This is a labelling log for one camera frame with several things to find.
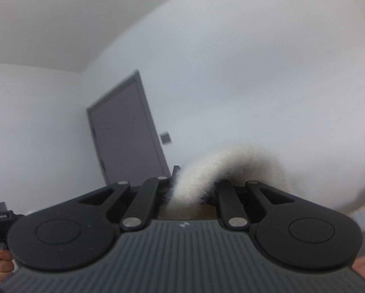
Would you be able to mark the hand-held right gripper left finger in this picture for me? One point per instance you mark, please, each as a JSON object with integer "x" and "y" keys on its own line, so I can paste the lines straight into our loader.
{"x": 175, "y": 177}

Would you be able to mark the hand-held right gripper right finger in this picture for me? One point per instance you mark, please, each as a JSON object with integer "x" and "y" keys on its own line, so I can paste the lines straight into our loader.
{"x": 224, "y": 190}

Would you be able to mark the fuzzy cream garment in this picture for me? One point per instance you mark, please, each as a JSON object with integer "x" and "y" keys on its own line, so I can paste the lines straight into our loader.
{"x": 197, "y": 171}

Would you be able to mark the person's left hand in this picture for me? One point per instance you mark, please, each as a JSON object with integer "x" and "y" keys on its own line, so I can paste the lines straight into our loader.
{"x": 1, "y": 264}

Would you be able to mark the grey door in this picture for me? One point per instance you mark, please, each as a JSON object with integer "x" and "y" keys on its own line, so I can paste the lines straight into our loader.
{"x": 124, "y": 134}

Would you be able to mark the grey wall switch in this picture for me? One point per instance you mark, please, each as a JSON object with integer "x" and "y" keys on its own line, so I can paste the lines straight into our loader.
{"x": 166, "y": 137}

